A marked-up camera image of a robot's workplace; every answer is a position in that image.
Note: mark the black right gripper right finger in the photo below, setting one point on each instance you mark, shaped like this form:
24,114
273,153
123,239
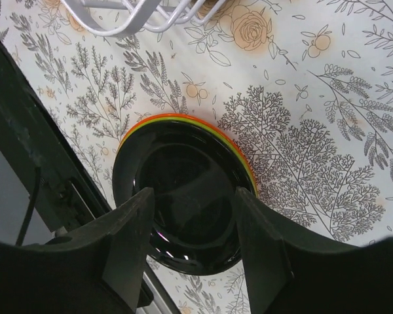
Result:
291,269

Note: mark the black iridescent plate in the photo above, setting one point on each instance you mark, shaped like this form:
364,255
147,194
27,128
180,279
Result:
194,171

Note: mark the white wire dish rack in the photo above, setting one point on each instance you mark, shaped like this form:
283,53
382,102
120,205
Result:
148,15

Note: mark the floral patterned table mat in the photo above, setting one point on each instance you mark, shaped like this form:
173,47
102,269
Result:
303,89

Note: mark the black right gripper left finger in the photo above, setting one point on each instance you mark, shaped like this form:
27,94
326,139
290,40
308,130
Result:
97,268

